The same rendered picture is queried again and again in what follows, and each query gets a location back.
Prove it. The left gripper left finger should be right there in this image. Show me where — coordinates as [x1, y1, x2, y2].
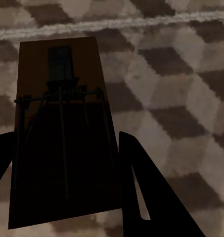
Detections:
[0, 131, 16, 179]

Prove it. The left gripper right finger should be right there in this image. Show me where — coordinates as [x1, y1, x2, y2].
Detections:
[119, 131, 206, 237]

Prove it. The mousetrap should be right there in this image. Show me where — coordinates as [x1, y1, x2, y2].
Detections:
[8, 36, 122, 230]

